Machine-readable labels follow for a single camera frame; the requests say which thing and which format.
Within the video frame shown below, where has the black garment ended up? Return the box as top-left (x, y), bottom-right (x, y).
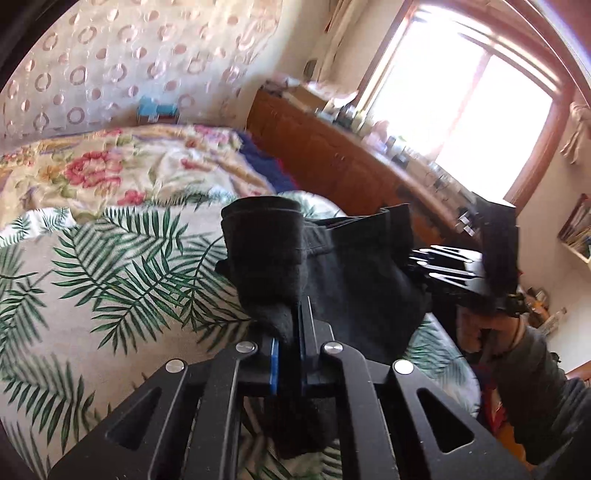
top-left (216, 196), bottom-right (427, 459)

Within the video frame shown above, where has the person's right hand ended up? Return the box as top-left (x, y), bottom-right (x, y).
top-left (457, 307), bottom-right (526, 364)

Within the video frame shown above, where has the wooden framed window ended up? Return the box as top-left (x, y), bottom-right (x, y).
top-left (359, 1), bottom-right (575, 210)

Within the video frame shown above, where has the palm leaf print sheet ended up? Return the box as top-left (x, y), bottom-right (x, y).
top-left (0, 191), bottom-right (482, 480)

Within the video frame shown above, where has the long wooden sideboard cabinet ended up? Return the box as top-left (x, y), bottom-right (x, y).
top-left (246, 89), bottom-right (479, 250)

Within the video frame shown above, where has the navy blue blanket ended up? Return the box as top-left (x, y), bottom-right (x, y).
top-left (236, 131), bottom-right (298, 193)

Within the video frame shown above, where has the folded beige window curtain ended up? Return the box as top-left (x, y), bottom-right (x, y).
top-left (314, 0), bottom-right (369, 81)

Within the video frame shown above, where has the floral bed quilt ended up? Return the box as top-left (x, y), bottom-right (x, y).
top-left (1, 124), bottom-right (276, 226)

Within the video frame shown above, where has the blue toy box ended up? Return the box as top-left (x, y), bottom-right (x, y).
top-left (136, 96), bottom-right (179, 125)

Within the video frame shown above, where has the white circle-patterned curtain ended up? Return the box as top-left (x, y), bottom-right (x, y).
top-left (1, 1), bottom-right (283, 146)

